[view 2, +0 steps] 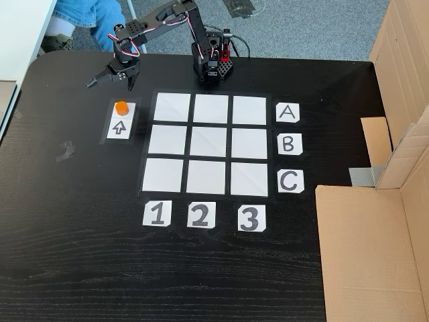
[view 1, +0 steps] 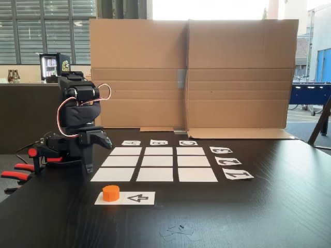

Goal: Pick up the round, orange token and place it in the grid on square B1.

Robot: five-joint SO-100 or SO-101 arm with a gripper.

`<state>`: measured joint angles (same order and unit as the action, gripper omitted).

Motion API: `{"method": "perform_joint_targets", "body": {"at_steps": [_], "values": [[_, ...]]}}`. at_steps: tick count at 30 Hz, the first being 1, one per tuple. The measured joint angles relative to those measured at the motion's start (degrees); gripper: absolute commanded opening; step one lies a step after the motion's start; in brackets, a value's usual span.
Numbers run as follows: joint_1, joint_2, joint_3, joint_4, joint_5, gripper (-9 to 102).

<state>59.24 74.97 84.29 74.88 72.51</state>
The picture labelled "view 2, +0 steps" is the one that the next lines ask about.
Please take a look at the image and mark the grey duct tape strip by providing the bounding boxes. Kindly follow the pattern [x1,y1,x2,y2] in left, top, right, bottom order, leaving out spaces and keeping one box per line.
[348,164,386,188]

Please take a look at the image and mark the paper sheet letter B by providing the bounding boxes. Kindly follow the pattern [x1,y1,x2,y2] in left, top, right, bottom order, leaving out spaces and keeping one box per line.
[277,133,304,156]

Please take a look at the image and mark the red and black clamp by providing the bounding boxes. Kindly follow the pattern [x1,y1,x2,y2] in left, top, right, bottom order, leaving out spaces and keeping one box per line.
[219,28,234,64]

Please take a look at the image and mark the brown cardboard screen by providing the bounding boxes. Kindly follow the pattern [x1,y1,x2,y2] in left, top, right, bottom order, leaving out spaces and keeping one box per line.
[314,0,429,322]

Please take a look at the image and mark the paper sheet number 2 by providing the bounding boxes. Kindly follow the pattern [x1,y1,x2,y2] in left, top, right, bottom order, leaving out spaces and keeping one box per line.
[186,201,217,229]

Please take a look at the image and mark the person's shoe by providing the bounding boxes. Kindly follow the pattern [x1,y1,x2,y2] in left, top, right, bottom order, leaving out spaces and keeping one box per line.
[42,32,74,54]

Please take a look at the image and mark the white table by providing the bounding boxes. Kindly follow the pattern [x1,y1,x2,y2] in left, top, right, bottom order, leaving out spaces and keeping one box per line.
[0,0,58,82]

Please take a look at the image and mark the black power cable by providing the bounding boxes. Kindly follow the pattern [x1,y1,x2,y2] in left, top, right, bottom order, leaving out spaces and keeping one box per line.
[229,35,251,58]

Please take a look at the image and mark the paper sheet letter A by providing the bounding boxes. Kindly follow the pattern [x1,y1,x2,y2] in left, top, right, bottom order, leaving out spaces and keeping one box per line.
[275,103,300,125]

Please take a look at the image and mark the black tape on carpet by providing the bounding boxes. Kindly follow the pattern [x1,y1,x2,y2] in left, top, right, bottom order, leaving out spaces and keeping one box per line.
[223,0,257,18]

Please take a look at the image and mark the person's leg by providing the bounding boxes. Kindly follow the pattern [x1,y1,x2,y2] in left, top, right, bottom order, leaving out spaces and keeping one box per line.
[88,0,135,53]
[50,0,101,36]

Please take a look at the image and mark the grey metal furniture leg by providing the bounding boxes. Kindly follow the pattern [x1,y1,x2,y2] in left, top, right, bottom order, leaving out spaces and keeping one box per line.
[126,0,147,54]

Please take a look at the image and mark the paper sheet number 3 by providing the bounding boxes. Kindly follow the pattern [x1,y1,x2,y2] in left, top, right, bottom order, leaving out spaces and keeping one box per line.
[237,204,267,232]

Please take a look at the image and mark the crumpled tape scraps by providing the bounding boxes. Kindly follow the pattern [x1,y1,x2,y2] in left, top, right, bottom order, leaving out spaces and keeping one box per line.
[55,140,76,163]

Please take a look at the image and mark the white arrow paper sheet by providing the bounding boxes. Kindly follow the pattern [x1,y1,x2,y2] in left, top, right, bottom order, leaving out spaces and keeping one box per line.
[100,97,142,146]

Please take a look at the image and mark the paper sheet letter C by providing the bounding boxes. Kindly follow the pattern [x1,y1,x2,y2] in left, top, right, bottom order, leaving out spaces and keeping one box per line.
[277,169,305,195]

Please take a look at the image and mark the white grid sheet, black tape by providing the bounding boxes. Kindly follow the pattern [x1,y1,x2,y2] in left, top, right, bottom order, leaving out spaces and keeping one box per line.
[137,89,276,205]

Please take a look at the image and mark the paper sheet number 1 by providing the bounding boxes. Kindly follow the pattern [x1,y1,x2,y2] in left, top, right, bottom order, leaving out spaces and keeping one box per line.
[142,200,173,228]

